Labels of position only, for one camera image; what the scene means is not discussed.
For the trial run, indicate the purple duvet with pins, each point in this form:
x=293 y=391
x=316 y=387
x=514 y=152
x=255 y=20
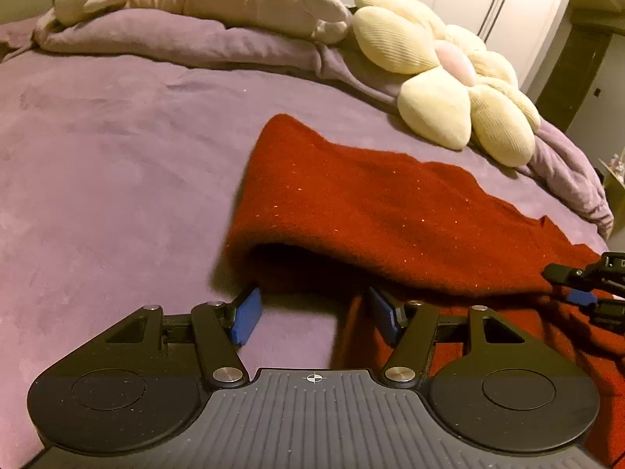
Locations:
x=195 y=39

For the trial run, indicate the purple bed sheet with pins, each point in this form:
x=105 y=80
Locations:
x=122 y=166

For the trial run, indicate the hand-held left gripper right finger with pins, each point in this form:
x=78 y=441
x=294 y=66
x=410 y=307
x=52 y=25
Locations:
x=383 y=316

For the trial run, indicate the cream flower-shaped cushion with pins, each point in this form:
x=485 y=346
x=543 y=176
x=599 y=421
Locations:
x=425 y=53

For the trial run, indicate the red knitted sweater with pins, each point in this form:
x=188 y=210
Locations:
x=366 y=195

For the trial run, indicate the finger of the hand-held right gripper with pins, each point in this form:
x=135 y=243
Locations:
x=610 y=315
x=581 y=297

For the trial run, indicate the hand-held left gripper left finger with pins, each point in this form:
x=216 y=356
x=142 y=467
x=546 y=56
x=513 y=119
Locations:
x=246 y=317

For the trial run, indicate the dark door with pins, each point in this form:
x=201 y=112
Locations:
x=578 y=78

